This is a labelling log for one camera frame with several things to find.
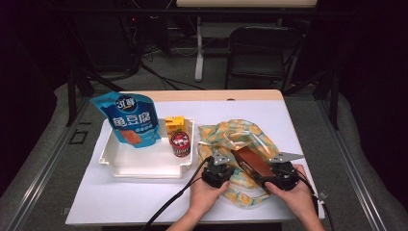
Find metal floor rail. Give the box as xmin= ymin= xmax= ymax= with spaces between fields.
xmin=316 ymin=99 xmax=386 ymax=231
xmin=6 ymin=95 xmax=94 ymax=231

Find person's right hand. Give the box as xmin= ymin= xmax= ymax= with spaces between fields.
xmin=265 ymin=164 xmax=318 ymax=223

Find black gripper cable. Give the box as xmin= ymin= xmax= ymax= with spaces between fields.
xmin=140 ymin=156 xmax=215 ymax=231
xmin=296 ymin=171 xmax=335 ymax=231

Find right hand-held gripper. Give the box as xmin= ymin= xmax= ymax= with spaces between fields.
xmin=265 ymin=151 xmax=305 ymax=192

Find black floor cables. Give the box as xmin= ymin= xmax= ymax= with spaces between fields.
xmin=140 ymin=47 xmax=206 ymax=91

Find fruit-print cloth bag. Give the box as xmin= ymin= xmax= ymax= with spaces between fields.
xmin=196 ymin=118 xmax=281 ymax=210

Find red candy jar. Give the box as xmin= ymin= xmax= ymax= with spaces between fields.
xmin=169 ymin=131 xmax=191 ymax=158

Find yellow drink carton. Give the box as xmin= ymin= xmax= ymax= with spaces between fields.
xmin=165 ymin=115 xmax=187 ymax=140

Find beige background table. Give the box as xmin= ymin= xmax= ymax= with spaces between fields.
xmin=175 ymin=0 xmax=319 ymax=8

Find white plastic bin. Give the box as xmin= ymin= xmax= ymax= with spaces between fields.
xmin=98 ymin=116 xmax=196 ymax=179

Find white table leg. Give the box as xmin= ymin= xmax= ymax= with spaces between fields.
xmin=194 ymin=15 xmax=205 ymax=82

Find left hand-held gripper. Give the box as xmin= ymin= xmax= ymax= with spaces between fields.
xmin=201 ymin=152 xmax=236 ymax=190

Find blue snack pouch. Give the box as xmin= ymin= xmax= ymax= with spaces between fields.
xmin=89 ymin=90 xmax=163 ymax=149

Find person's left hand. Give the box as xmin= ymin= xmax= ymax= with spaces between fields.
xmin=189 ymin=174 xmax=230 ymax=217

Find black folding chair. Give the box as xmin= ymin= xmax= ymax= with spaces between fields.
xmin=224 ymin=25 xmax=306 ymax=92

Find black metal stand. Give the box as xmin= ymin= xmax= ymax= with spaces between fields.
xmin=65 ymin=68 xmax=126 ymax=127
xmin=312 ymin=68 xmax=341 ymax=131

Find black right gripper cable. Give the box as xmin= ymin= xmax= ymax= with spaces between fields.
xmin=296 ymin=171 xmax=335 ymax=231

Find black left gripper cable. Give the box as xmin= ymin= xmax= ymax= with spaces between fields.
xmin=140 ymin=156 xmax=215 ymax=231

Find white table sheet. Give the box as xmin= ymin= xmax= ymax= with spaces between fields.
xmin=65 ymin=99 xmax=325 ymax=225

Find brown box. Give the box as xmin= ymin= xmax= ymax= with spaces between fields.
xmin=230 ymin=146 xmax=277 ymax=195

